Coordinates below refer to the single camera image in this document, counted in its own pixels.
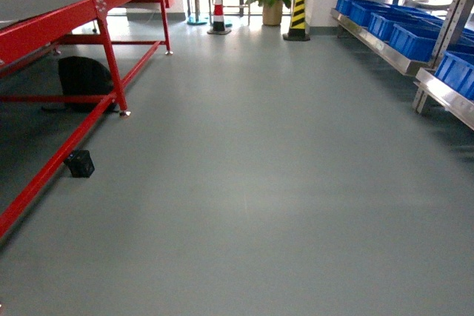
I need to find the red metal table frame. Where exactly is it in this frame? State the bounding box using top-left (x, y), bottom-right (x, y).
top-left (1, 0), bottom-right (173, 236)

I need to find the yellow black striped cone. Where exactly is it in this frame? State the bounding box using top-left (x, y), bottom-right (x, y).
top-left (282, 0), bottom-right (310, 41)

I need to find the blue plastic bin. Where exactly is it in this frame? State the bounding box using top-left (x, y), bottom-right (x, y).
top-left (435, 51), bottom-right (473, 101)
top-left (367, 13), bottom-right (433, 41)
top-left (335, 0), bottom-right (373, 16)
top-left (388, 24), bottom-right (441, 62)
top-left (349, 1), bottom-right (391, 27)

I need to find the small black cube device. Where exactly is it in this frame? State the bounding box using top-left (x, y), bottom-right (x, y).
top-left (64, 149), bottom-right (95, 178)

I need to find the stainless steel shelf rack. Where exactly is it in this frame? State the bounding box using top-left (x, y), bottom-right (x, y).
top-left (330, 0), bottom-right (473, 127)

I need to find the red white traffic cone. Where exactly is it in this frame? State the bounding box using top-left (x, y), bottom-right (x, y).
top-left (207, 0), bottom-right (231, 35)

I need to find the black bag under table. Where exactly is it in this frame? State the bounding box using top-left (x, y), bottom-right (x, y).
top-left (58, 56), bottom-right (114, 95)

